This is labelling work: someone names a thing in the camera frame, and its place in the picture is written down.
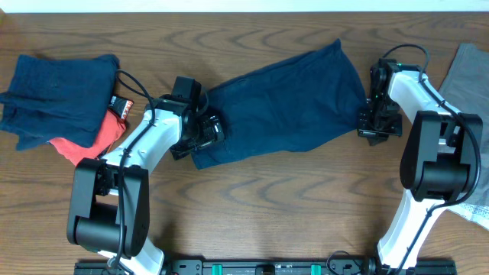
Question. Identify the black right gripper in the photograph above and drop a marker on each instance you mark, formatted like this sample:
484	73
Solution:
364	130

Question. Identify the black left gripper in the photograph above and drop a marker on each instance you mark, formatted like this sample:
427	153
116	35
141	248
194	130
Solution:
209	136

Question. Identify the navy blue shorts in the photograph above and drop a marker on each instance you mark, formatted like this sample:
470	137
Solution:
295	105

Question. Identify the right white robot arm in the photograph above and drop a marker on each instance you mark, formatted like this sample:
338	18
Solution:
440	166

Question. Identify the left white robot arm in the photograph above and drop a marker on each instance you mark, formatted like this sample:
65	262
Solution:
109	207

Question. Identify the folded red garment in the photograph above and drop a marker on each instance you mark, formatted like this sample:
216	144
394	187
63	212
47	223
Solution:
113	127

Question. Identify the white patterned cloth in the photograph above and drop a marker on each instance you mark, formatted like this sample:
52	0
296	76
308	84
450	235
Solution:
477	214

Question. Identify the folded navy garment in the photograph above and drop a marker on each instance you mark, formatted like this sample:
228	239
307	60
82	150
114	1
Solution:
50	99

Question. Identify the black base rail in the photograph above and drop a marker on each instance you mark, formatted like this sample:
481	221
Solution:
335	264

